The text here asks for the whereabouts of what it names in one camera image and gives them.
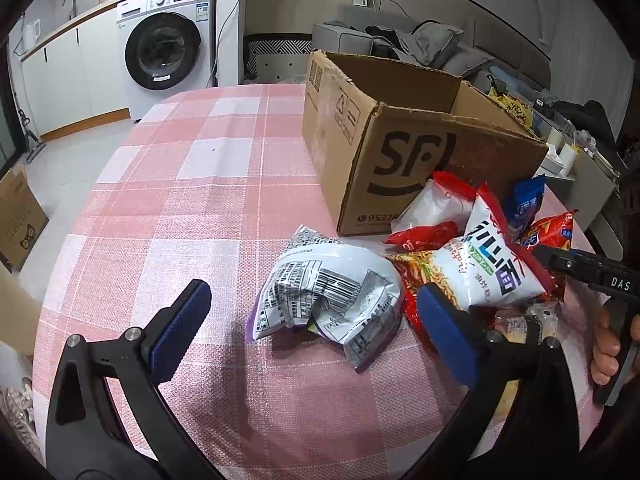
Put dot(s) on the grey pillow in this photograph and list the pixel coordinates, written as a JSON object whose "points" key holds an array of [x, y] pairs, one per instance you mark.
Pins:
{"points": [[467, 60], [435, 40]]}

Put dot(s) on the cardboard box with cat face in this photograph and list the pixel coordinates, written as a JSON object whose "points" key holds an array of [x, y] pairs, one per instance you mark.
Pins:
{"points": [[20, 220]]}

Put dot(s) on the pink checkered tablecloth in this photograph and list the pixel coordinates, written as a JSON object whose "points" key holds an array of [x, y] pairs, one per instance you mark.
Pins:
{"points": [[200, 200]]}

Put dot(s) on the grey side table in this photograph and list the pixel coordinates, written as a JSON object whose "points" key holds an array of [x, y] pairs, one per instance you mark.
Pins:
{"points": [[590, 195]]}

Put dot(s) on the blue cookie packet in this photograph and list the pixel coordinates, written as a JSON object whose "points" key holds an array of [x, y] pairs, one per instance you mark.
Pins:
{"points": [[525, 200]]}

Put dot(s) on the dark clothes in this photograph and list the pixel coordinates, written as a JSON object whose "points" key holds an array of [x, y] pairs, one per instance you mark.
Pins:
{"points": [[390, 42]]}

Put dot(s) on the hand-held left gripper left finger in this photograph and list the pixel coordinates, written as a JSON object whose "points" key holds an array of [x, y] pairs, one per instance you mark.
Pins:
{"points": [[182, 320]]}

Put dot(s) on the white red noodle packet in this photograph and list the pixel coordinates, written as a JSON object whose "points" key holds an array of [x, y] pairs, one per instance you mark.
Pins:
{"points": [[485, 255]]}

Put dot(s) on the beige cardboard sheet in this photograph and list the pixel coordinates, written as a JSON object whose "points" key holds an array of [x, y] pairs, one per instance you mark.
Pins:
{"points": [[17, 315]]}

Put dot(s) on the white counter cabinet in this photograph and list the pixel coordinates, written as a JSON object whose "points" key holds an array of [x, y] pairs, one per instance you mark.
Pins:
{"points": [[65, 80]]}

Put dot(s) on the brown cardboard box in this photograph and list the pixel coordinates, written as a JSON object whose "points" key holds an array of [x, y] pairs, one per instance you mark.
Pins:
{"points": [[350, 160]]}

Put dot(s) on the black jacket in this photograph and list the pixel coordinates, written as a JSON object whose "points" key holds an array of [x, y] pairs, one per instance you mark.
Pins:
{"points": [[585, 120]]}

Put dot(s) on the white packet with red ends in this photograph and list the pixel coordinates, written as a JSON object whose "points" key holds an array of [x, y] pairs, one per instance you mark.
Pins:
{"points": [[430, 210]]}

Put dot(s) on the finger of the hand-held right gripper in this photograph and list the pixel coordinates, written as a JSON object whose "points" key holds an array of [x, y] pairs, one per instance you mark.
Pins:
{"points": [[542, 254]]}

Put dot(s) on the black white patterned basket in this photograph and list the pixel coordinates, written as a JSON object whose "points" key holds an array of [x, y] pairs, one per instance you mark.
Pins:
{"points": [[275, 57]]}

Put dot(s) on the person's right hand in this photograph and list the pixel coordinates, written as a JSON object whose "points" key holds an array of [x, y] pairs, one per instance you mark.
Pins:
{"points": [[605, 350]]}

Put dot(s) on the white tissue box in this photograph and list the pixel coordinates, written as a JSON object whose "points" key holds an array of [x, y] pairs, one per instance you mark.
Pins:
{"points": [[551, 160]]}

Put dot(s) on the light blue cloth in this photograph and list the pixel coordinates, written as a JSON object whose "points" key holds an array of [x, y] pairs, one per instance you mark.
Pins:
{"points": [[515, 80]]}

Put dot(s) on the grey sofa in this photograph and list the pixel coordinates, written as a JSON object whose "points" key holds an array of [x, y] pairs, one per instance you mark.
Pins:
{"points": [[340, 37]]}

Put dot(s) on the orange-red snack packet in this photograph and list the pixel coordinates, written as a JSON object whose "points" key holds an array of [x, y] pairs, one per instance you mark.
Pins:
{"points": [[550, 227]]}

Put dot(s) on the silver snack bag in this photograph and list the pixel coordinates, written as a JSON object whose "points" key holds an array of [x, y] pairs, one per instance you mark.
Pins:
{"points": [[325, 280]]}

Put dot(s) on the curved metal faucet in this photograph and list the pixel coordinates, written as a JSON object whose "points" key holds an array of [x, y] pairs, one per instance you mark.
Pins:
{"points": [[70, 2]]}

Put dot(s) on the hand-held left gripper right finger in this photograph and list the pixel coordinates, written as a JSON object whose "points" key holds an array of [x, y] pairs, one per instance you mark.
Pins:
{"points": [[445, 330]]}

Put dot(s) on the white washing machine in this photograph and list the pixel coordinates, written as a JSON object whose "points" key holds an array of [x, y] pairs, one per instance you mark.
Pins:
{"points": [[165, 50]]}

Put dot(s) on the yellow plastic bag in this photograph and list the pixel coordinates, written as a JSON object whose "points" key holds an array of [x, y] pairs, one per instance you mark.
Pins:
{"points": [[515, 105]]}

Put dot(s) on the white cup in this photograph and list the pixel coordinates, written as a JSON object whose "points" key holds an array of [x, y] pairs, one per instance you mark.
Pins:
{"points": [[567, 160]]}

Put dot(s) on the clear snack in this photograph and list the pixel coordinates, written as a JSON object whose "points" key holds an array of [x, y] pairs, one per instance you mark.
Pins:
{"points": [[515, 322]]}

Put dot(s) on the white electric kettle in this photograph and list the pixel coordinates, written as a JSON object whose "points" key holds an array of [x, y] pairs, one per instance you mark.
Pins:
{"points": [[31, 35]]}

